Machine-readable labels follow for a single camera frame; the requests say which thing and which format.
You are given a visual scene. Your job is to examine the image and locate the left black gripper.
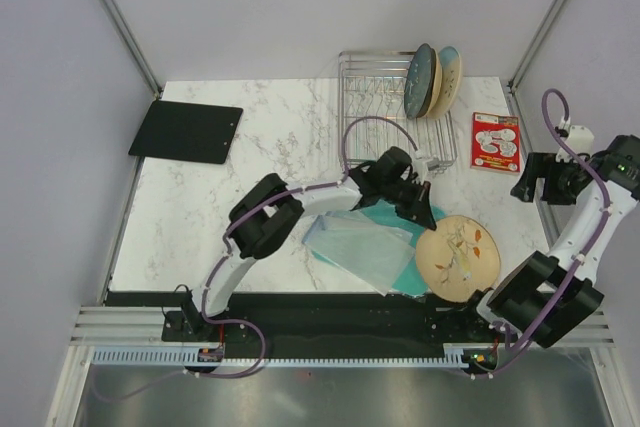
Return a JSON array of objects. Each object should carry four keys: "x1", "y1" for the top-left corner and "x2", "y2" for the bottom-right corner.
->
[{"x1": 381, "y1": 177, "x2": 435, "y2": 230}]

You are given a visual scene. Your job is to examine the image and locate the beige bird plate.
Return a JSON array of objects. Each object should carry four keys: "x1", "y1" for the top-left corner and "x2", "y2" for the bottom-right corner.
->
[
  {"x1": 415, "y1": 215, "x2": 501, "y2": 303},
  {"x1": 425, "y1": 50, "x2": 442, "y2": 117}
]

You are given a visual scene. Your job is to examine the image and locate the dark teal plate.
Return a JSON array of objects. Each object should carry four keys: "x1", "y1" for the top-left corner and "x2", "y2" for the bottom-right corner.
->
[{"x1": 404, "y1": 43, "x2": 437, "y2": 119}]

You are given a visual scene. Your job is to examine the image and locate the blue and beige plate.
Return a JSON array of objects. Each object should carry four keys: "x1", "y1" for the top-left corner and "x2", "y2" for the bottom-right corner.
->
[{"x1": 431, "y1": 46, "x2": 463, "y2": 119}]

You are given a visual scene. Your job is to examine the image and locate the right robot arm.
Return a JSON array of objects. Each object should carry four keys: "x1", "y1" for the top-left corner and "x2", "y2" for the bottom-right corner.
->
[{"x1": 457, "y1": 135, "x2": 639, "y2": 348}]

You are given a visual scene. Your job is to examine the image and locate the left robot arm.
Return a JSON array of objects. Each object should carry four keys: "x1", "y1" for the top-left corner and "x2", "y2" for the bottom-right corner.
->
[{"x1": 177, "y1": 147, "x2": 436, "y2": 340}]

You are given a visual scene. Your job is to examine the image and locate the red booklet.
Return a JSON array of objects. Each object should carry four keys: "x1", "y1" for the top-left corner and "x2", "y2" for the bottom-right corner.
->
[{"x1": 470, "y1": 112, "x2": 521, "y2": 174}]

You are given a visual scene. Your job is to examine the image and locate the clear plastic zip bag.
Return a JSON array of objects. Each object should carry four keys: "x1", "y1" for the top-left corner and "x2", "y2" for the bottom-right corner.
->
[{"x1": 302, "y1": 211, "x2": 415, "y2": 295}]

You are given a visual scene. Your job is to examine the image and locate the black square plate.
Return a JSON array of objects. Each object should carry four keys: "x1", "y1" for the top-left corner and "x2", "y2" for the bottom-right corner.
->
[{"x1": 128, "y1": 100, "x2": 243, "y2": 165}]

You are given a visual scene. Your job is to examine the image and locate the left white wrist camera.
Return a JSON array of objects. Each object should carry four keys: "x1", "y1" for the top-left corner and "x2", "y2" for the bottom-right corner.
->
[{"x1": 411, "y1": 149, "x2": 449, "y2": 182}]

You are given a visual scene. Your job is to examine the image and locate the metal wire dish rack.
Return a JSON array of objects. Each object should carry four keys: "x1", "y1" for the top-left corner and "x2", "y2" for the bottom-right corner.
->
[{"x1": 338, "y1": 50, "x2": 458, "y2": 174}]

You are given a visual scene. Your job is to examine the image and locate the light blue cable duct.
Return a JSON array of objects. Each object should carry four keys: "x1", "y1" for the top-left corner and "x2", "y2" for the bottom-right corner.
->
[{"x1": 91, "y1": 346, "x2": 468, "y2": 369}]

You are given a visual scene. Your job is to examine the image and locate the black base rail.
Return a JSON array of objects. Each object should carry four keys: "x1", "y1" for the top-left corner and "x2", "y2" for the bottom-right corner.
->
[{"x1": 160, "y1": 291, "x2": 516, "y2": 359}]

